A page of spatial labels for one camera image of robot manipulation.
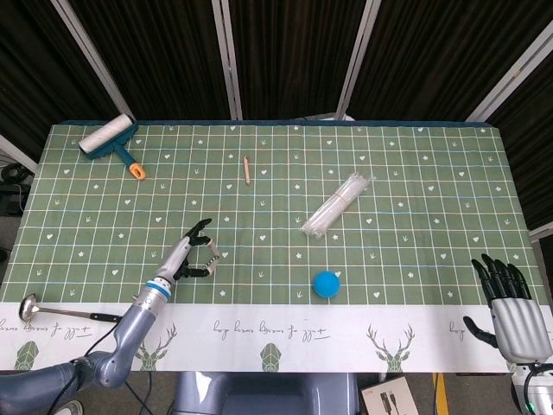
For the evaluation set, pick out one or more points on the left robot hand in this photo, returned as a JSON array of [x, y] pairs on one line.
[[175, 259]]

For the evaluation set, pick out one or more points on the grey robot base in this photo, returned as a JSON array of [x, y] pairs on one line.
[[263, 395]]

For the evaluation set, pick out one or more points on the blue foam ball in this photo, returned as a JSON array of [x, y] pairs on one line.
[[327, 284]]

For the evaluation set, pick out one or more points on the wooden stick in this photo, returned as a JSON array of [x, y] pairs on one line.
[[246, 170]]

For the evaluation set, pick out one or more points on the white cardboard box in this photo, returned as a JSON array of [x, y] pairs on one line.
[[386, 397]]

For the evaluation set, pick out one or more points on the teal lint roller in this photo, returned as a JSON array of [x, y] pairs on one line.
[[103, 136]]

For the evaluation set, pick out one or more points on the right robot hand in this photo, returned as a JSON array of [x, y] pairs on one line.
[[516, 324]]

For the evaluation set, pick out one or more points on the clear straw bundle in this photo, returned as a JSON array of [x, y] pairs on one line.
[[337, 205]]

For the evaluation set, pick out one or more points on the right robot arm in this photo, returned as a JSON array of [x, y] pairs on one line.
[[533, 389]]

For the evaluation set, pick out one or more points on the green grid tablecloth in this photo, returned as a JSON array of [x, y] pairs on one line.
[[276, 207]]

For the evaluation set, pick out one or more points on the white partition frame post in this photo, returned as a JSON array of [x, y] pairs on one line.
[[542, 233], [93, 56], [358, 60], [229, 60], [17, 151], [510, 80]]

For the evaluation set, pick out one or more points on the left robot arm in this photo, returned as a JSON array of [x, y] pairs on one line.
[[134, 328]]

